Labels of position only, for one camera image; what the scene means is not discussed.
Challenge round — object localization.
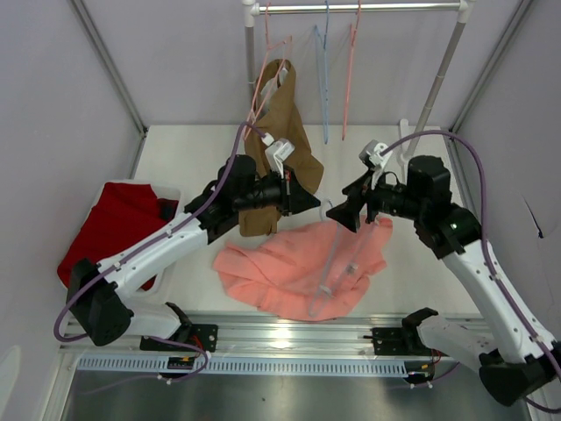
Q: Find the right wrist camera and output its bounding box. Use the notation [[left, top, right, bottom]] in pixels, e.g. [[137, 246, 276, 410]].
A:
[[359, 139, 392, 175]]

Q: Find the red garment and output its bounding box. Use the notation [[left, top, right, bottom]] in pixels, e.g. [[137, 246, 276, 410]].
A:
[[56, 182, 180, 291]]

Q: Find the blue wire hanger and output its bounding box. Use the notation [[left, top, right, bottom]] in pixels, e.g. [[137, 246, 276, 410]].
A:
[[314, 0, 330, 145], [307, 223, 376, 321]]

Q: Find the pink hanger holding brown skirt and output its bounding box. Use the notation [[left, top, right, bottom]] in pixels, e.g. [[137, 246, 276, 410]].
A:
[[242, 1, 293, 125]]

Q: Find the pink wire hanger middle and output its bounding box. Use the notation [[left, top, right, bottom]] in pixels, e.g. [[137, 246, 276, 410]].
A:
[[342, 0, 362, 141]]

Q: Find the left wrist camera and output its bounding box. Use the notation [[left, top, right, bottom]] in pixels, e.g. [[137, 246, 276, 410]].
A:
[[261, 133, 295, 177]]

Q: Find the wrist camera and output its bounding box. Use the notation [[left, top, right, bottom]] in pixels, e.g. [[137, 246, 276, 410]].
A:
[[261, 133, 295, 177], [359, 139, 392, 175]]

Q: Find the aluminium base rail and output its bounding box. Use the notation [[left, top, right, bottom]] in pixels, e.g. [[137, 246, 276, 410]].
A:
[[59, 310, 487, 360]]

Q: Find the white metal clothes rack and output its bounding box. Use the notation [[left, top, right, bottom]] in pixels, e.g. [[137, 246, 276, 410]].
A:
[[241, 0, 477, 159]]

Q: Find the slotted cable duct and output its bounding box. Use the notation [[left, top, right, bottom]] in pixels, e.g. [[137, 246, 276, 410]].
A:
[[77, 354, 408, 378]]

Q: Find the pink pleated skirt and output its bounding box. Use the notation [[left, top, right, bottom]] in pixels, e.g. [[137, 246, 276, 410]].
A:
[[213, 218, 393, 321]]

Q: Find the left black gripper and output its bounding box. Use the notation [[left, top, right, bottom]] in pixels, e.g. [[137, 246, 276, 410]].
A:
[[235, 165, 320, 217]]

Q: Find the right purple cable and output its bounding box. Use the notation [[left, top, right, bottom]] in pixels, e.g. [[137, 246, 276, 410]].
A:
[[380, 130, 561, 413]]

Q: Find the white plastic bin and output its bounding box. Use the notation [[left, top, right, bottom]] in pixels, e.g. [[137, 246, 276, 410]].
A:
[[89, 177, 183, 299]]

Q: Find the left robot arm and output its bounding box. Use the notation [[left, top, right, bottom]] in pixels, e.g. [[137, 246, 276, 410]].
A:
[[67, 154, 320, 351]]

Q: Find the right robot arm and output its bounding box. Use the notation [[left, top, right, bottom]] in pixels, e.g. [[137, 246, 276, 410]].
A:
[[326, 155, 560, 406]]

